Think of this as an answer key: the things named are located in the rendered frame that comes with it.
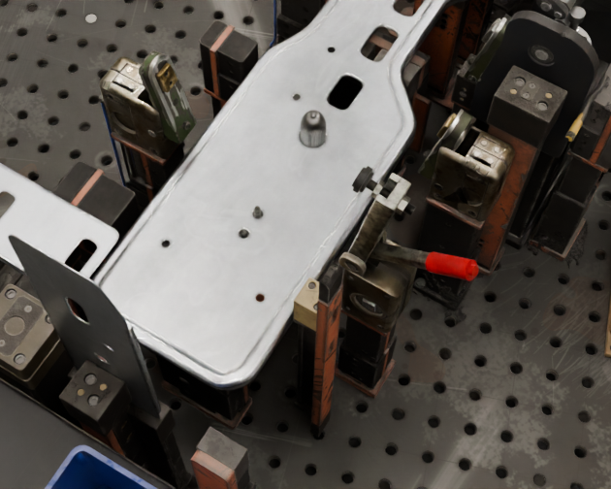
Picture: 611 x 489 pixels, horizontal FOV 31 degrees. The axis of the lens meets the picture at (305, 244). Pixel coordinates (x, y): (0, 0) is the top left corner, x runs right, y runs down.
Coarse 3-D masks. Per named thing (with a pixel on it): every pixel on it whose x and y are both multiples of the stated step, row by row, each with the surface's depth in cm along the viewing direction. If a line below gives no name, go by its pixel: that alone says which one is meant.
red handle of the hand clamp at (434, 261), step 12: (372, 252) 121; (384, 252) 120; (396, 252) 119; (408, 252) 118; (420, 252) 117; (432, 252) 116; (408, 264) 118; (420, 264) 117; (432, 264) 115; (444, 264) 114; (456, 264) 113; (468, 264) 113; (456, 276) 114; (468, 276) 113
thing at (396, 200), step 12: (360, 180) 109; (372, 180) 110; (396, 180) 109; (372, 192) 109; (384, 192) 110; (396, 192) 109; (372, 204) 109; (384, 204) 108; (396, 204) 108; (408, 204) 110; (372, 216) 111; (384, 216) 110; (360, 228) 115; (372, 228) 114; (384, 228) 113; (360, 240) 117; (372, 240) 116; (360, 252) 120
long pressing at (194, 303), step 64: (384, 0) 146; (448, 0) 145; (256, 64) 141; (320, 64) 141; (384, 64) 141; (256, 128) 137; (384, 128) 137; (192, 192) 133; (256, 192) 133; (320, 192) 133; (128, 256) 129; (192, 256) 129; (256, 256) 129; (320, 256) 129; (128, 320) 126; (192, 320) 126; (256, 320) 126
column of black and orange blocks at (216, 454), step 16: (208, 432) 100; (208, 448) 99; (224, 448) 99; (240, 448) 99; (192, 464) 100; (208, 464) 98; (224, 464) 98; (240, 464) 99; (208, 480) 103; (224, 480) 98; (240, 480) 104
